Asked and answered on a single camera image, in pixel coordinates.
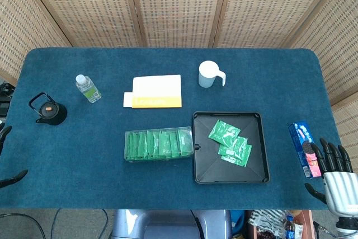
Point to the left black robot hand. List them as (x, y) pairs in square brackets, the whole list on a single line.
[(14, 178)]

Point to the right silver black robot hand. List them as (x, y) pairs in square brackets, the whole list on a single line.
[(341, 191)]

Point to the transparent plastic box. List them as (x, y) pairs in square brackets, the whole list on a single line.
[(131, 130)]

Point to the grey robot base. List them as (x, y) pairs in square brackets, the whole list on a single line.
[(167, 225)]

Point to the blue cookie package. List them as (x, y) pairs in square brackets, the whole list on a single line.
[(302, 141)]

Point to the black plastic tray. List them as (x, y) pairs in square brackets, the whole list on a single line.
[(223, 172)]

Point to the white and yellow flat box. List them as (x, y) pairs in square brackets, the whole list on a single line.
[(156, 88)]

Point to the orange storage crate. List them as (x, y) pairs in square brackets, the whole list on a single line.
[(309, 222)]

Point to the snack packet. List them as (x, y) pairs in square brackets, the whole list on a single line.
[(298, 229)]

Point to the woven folding screen panel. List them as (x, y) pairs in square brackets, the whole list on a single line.
[(84, 6), (348, 130), (274, 6), (179, 6), (335, 40), (16, 26)]

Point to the cola bottle blue label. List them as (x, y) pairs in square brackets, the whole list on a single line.
[(288, 226)]

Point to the black cast iron teapot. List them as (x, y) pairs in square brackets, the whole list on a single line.
[(53, 113)]

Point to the black equipment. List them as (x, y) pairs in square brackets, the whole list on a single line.
[(4, 102)]

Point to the black-and-white striped cloth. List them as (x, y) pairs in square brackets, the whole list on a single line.
[(265, 219)]

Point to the blue carpet table cover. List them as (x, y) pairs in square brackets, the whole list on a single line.
[(112, 183)]

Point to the clear water bottle green label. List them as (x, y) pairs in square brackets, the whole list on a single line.
[(89, 90)]

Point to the white plastic mug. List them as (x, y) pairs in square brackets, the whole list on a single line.
[(207, 75)]

